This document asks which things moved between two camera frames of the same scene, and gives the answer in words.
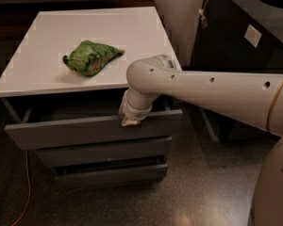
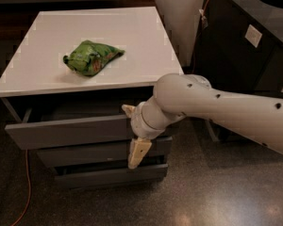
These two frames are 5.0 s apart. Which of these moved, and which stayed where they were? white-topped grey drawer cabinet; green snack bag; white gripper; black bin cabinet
Moved: white gripper
Stayed: black bin cabinet; white-topped grey drawer cabinet; green snack bag
